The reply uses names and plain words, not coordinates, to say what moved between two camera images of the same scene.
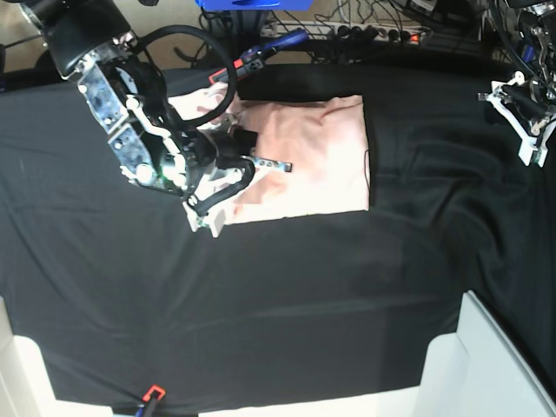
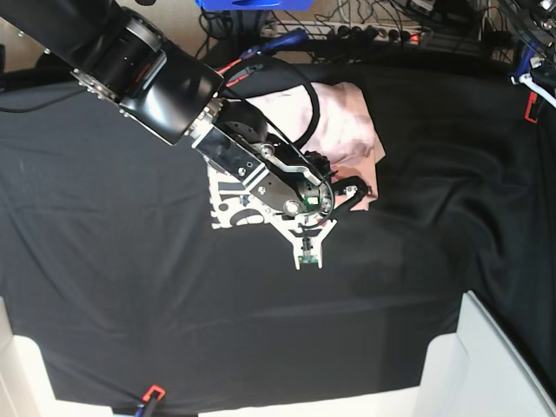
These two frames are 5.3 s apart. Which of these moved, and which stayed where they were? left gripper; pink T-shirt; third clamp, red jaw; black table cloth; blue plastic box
Moved: pink T-shirt; left gripper
Stayed: blue plastic box; third clamp, red jaw; black table cloth
